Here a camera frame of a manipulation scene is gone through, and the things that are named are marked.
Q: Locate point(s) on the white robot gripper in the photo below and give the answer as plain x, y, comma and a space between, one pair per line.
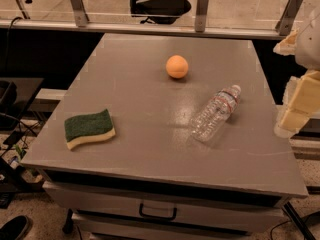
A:
310, 45

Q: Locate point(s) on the orange ball fruit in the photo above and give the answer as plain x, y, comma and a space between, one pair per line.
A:
177, 67

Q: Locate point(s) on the green and yellow sponge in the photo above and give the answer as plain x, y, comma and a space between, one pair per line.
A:
88, 128

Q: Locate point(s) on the clear plastic water bottle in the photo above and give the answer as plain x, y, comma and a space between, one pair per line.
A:
206, 123

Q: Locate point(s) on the grey drawer cabinet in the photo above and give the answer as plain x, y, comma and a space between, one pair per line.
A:
224, 189

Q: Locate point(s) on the black office chair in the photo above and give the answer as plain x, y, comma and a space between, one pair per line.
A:
164, 12

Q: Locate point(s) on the black side table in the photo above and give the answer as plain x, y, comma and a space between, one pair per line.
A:
16, 95

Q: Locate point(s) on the black shoe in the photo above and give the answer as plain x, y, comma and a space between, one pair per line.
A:
16, 228

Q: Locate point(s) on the black drawer handle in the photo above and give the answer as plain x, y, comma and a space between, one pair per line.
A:
156, 213

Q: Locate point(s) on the metal railing frame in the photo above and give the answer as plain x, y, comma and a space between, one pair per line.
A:
199, 26

